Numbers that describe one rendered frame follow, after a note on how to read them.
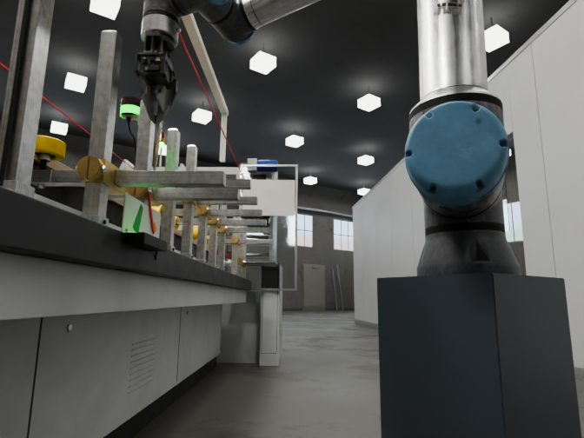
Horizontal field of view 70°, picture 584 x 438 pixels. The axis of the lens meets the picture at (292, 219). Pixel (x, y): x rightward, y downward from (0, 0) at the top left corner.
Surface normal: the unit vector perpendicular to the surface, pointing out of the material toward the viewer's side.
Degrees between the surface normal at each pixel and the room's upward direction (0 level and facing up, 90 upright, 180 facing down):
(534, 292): 90
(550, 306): 90
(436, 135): 95
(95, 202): 90
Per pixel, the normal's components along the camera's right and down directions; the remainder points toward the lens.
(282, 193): -0.01, -0.18
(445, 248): -0.67, -0.46
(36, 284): 1.00, 0.00
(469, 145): -0.41, -0.09
